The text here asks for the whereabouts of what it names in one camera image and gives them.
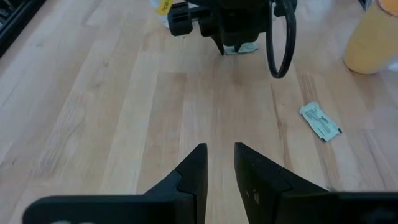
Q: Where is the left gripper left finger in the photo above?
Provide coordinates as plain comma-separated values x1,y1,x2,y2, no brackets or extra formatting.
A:
22,142,208,224

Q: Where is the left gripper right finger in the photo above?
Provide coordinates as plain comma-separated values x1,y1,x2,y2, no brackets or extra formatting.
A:
234,142,398,224

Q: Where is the green white sweetener packet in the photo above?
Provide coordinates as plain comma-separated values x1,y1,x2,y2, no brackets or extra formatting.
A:
299,101,343,143
223,42,259,56

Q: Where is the yellow tag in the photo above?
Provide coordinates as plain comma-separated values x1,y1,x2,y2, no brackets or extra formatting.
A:
154,0,174,16

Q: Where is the orange mug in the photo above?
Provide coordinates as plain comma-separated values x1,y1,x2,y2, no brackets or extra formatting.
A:
343,0,398,75

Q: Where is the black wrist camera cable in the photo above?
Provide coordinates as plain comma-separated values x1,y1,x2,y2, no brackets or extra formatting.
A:
266,0,297,80

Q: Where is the black aluminium table frame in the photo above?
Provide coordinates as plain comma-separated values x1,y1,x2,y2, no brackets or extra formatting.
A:
0,0,47,58

